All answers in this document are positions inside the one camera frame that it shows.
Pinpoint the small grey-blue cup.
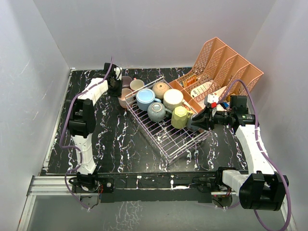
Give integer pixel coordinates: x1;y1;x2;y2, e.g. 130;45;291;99
186;118;199;132

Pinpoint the yellow-green mug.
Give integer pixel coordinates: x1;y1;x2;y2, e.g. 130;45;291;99
171;106;193;129

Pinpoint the light blue mug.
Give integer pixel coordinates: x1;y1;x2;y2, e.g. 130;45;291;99
136;89;161;111

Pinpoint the beige round mug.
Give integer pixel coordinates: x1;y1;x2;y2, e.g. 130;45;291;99
152;82;170;100

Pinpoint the grey mug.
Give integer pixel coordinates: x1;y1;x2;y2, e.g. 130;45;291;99
147;102;172;123

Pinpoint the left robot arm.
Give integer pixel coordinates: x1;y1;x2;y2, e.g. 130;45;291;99
67;63;123;192

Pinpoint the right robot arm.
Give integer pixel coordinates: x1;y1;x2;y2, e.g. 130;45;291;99
191;94;288;211

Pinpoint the purple mug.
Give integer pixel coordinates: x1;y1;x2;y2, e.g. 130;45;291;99
122;76;132;89

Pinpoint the pink mug white inside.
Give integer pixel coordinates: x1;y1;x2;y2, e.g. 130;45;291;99
129;79;144;91

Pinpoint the peach desk organizer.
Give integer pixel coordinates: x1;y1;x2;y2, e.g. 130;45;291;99
170;37;264;113

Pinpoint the white wire dish rack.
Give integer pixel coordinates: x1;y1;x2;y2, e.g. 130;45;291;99
128;77;209;163

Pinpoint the black front rail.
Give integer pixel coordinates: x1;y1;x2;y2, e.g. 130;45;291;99
67;170;244;204

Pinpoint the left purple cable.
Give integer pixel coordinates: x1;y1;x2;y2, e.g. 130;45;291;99
59;56;114;210

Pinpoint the purple cable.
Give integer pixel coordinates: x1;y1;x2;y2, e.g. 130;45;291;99
216;79;292;231
59;56;114;210

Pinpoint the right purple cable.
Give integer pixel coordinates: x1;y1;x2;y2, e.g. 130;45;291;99
216;79;292;231

